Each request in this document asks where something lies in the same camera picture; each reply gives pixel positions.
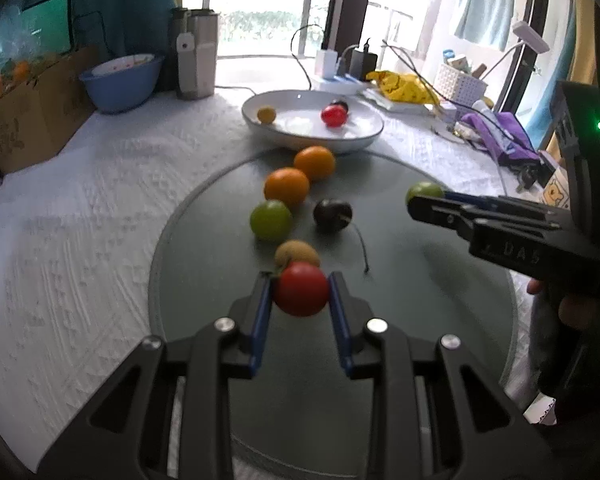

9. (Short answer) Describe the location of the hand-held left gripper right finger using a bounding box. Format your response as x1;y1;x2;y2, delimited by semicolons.
327;271;557;480

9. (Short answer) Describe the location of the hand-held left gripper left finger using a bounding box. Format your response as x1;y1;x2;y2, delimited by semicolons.
37;272;276;480

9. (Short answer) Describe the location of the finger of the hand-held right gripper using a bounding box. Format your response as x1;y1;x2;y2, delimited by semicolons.
442;189;572;222
406;195;562;242

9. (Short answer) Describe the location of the green plum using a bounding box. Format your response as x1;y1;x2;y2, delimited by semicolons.
405;181;446;207
249;199;294;242

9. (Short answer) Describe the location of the red tomato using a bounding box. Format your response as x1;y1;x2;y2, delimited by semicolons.
320;104;349;128
272;261;330;318

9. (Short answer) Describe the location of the white ceramic plate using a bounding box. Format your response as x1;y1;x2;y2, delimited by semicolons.
241;89;385;155

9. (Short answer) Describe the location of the person's right hand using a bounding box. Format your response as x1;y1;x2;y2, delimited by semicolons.
526;279;600;334

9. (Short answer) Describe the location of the bunch of keys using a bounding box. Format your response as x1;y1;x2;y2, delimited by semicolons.
515;167;539;194

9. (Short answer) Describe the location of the cartoon printed box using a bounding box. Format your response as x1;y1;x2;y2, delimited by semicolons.
540;164;572;209

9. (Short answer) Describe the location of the purple cloth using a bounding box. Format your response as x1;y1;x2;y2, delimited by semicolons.
460;110;541;166

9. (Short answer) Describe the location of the grey round mat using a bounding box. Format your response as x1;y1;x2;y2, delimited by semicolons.
149;150;518;479

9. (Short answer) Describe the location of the brown kiwi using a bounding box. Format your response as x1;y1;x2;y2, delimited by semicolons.
273;240;321;271

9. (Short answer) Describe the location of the white woven basket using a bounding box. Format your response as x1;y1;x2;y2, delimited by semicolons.
434;61;490;106

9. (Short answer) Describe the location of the white book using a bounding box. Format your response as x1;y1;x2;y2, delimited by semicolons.
360;87;443;115

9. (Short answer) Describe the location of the yellow printed bag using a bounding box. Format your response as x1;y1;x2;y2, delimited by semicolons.
366;70;441;107

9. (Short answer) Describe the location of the orange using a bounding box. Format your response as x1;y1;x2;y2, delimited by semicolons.
293;145;337;182
263;167;311;209

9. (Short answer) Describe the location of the white power strip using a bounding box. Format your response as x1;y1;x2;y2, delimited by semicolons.
307;74;377;96

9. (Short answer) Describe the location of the white paper tag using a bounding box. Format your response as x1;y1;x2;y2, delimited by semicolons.
522;394;557;426

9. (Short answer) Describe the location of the black charger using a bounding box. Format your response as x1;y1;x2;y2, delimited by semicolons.
349;37;379;81

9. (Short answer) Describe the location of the white desk lamp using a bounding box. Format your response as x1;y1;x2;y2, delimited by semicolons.
480;21;551;81

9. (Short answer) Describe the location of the white charger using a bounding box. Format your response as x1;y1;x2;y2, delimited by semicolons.
315;49;339;80

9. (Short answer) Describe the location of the teal towel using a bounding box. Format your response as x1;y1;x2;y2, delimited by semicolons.
452;0;519;53

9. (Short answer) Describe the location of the white textured tablecloth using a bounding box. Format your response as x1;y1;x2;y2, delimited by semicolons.
0;82;556;480

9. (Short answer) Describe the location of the steel tumbler with tag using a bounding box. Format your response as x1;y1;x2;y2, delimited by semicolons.
176;8;221;101

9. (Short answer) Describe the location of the balcony railing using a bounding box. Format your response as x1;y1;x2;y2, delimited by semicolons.
182;0;331;58

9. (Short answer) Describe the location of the blue bowl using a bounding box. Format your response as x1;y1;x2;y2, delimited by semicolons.
78;53;165;114

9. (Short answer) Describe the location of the white patterned bowl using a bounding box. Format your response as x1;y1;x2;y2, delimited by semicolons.
91;55;156;77

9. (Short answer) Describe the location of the cardboard box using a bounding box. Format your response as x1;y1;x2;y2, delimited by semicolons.
0;45;101;176

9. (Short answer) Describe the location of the bag of oranges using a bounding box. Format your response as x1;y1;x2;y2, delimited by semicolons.
0;35;56;101

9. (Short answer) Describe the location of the computer monitor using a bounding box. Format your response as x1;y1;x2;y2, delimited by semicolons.
21;0;74;57

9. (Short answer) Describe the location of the thin black cord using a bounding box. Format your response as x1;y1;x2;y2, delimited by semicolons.
352;225;371;275

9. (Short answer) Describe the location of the black cable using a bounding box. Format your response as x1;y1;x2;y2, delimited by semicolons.
290;24;331;92

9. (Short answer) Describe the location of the dark door frame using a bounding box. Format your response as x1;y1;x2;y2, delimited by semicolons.
325;0;377;63

